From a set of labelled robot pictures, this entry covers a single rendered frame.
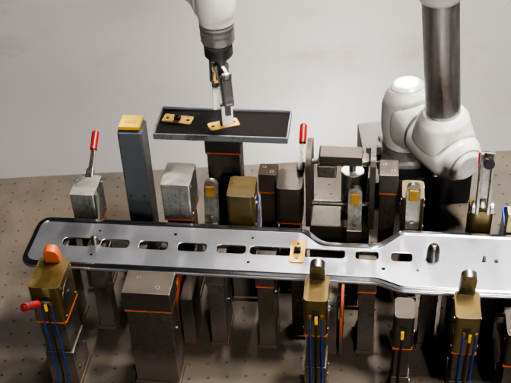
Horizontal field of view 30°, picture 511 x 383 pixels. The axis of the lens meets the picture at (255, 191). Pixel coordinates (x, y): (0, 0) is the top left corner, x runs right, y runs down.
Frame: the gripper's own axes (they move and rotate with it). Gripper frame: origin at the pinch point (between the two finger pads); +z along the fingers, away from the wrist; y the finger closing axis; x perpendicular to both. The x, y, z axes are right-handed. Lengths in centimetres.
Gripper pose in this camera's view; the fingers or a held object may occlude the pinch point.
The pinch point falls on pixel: (223, 108)
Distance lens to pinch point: 259.5
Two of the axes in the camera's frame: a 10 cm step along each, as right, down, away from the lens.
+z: 0.4, 7.9, 6.1
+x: 9.5, -2.2, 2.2
